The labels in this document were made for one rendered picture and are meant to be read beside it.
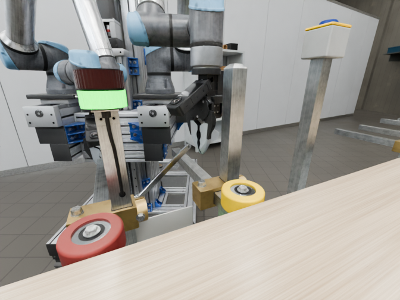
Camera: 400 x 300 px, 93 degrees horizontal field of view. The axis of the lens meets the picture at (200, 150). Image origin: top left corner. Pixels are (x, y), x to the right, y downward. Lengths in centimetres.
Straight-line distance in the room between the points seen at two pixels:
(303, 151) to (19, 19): 107
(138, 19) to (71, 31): 251
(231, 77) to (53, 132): 91
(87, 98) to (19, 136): 289
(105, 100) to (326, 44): 49
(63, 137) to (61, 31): 209
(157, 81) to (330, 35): 70
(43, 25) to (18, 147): 146
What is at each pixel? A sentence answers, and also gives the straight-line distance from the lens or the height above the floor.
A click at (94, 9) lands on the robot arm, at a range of 90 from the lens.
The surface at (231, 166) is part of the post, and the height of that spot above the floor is 91.
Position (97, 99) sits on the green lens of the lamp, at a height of 108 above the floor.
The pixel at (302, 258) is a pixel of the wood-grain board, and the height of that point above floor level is 90.
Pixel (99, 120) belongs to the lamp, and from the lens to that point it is 33.
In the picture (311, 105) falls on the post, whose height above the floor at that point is 104.
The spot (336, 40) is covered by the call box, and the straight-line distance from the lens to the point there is 59.
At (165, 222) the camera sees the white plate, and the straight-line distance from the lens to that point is 50.
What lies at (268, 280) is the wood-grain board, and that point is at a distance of 25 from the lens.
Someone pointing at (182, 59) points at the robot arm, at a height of 119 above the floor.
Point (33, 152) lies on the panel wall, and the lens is 320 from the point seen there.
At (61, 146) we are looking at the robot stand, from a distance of 113.
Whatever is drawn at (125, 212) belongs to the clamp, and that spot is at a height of 86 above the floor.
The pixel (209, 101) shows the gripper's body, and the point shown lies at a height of 105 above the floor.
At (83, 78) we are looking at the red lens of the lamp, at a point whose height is 110.
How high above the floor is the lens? 110
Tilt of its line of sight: 20 degrees down
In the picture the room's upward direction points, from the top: straight up
